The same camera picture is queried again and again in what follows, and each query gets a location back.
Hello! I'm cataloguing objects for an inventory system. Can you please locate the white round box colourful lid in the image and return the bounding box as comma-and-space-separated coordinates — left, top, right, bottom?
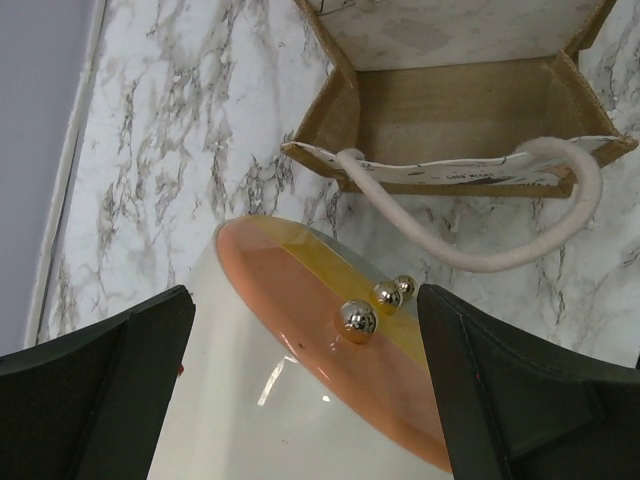
149, 216, 451, 479

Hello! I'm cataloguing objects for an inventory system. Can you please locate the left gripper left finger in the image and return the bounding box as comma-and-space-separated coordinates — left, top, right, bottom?
1, 285, 195, 479

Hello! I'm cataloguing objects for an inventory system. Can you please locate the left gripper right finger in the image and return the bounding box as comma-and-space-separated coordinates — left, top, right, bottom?
417, 284, 639, 479

